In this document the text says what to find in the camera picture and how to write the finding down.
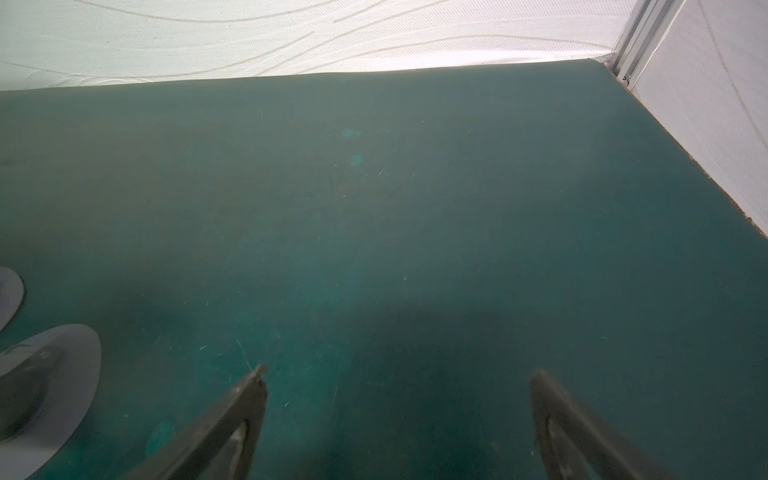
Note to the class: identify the grey round phone stand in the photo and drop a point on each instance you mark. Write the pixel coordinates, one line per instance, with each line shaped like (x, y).
(48, 383)

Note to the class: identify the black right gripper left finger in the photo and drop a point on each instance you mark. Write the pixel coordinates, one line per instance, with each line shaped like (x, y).
(220, 443)

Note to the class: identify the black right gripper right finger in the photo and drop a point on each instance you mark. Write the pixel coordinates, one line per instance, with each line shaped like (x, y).
(576, 443)

